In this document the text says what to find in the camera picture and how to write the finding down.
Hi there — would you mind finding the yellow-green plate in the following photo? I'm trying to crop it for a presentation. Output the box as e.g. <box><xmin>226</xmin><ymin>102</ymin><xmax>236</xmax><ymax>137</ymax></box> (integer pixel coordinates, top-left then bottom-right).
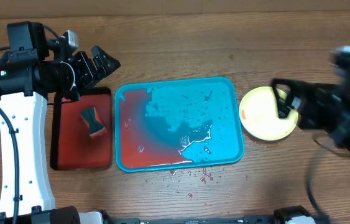
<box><xmin>239</xmin><ymin>86</ymin><xmax>298</xmax><ymax>141</ymax></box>

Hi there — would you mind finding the red sponge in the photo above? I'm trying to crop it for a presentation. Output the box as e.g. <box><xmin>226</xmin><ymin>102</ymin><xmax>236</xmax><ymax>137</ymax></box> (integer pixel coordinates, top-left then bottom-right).
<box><xmin>81</xmin><ymin>107</ymin><xmax>107</xmax><ymax>138</ymax></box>

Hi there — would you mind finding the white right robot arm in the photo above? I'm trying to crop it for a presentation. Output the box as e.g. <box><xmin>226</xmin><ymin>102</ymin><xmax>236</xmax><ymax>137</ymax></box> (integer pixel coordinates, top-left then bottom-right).
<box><xmin>271</xmin><ymin>78</ymin><xmax>350</xmax><ymax>156</ymax></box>

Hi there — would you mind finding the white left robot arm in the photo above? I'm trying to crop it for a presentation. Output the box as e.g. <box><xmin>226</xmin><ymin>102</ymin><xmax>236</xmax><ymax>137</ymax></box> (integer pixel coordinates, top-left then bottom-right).
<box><xmin>0</xmin><ymin>46</ymin><xmax>121</xmax><ymax>223</ymax></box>

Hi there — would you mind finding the black tray with red liquid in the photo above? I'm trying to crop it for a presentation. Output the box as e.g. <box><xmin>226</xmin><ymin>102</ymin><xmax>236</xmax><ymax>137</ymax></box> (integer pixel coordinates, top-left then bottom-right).
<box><xmin>50</xmin><ymin>87</ymin><xmax>113</xmax><ymax>170</ymax></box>

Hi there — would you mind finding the teal plastic tray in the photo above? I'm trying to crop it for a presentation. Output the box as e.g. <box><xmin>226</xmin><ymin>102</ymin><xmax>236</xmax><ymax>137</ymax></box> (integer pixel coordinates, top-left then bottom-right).
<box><xmin>114</xmin><ymin>77</ymin><xmax>245</xmax><ymax>172</ymax></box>

